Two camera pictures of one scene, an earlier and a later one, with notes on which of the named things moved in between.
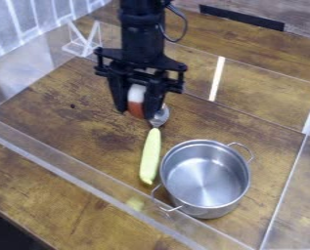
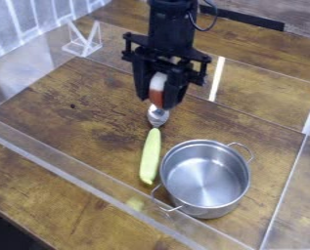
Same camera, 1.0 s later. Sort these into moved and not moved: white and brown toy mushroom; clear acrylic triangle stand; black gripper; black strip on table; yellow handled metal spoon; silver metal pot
Moved: white and brown toy mushroom; black gripper
Not moved: yellow handled metal spoon; silver metal pot; black strip on table; clear acrylic triangle stand
